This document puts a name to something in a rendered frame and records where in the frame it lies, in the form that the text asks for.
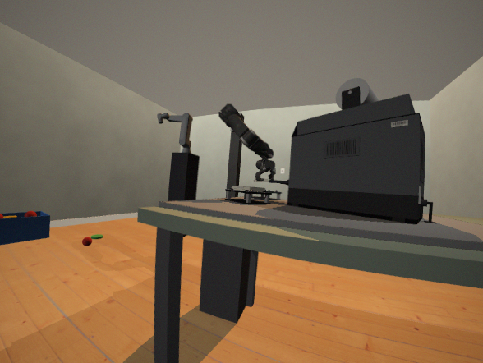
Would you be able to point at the beige cylinder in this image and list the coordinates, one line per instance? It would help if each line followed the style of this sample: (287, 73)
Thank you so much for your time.
(367, 95)

